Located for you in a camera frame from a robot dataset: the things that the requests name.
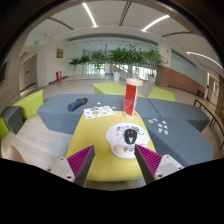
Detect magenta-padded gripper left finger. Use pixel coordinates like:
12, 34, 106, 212
46, 144, 96, 188

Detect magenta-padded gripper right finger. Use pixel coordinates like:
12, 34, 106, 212
134, 143, 185, 185

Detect black computer mouse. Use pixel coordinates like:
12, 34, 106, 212
123, 128, 138, 146

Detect round white printed mouse pad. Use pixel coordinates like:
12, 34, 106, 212
105, 122, 150, 160

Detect long grey upholstered bench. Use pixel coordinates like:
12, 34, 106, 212
37, 93, 162, 135

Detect white rectangular sticker sheet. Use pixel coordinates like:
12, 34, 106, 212
83, 105, 116, 120

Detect red cylinder with wooden ends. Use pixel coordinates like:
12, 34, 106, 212
122, 77, 144, 120

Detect lime green bench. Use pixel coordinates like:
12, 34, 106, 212
92, 82, 146, 98
146, 86, 177, 103

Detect lime green sofa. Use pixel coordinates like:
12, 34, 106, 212
0, 89, 45, 139

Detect small grey seat block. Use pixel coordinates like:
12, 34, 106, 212
0, 106, 24, 135

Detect potted green plants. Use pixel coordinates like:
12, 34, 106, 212
68, 44, 165, 83

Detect ceiling strip lights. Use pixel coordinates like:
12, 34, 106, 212
82, 2, 224, 69

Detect wooden frame bench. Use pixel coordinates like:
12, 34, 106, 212
193, 74, 224, 148

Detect framed wall picture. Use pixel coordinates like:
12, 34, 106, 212
55, 48, 65, 59

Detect black wall screen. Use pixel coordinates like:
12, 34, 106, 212
0, 62, 8, 84

